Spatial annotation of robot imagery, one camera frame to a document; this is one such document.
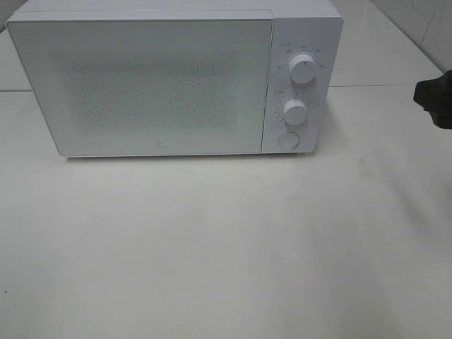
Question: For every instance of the white microwave door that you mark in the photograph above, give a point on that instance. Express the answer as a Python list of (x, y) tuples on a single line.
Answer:
[(142, 83)]

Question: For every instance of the white microwave oven body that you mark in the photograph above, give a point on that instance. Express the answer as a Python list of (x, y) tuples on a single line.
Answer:
[(279, 90)]

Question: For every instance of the white timer knob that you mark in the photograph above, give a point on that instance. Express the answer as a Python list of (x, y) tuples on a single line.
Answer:
[(295, 112)]

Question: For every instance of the upper white power knob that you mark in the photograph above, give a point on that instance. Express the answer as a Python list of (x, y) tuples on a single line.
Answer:
[(302, 68)]

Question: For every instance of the round white door button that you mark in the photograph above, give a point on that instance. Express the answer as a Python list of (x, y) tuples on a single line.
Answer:
[(289, 140)]

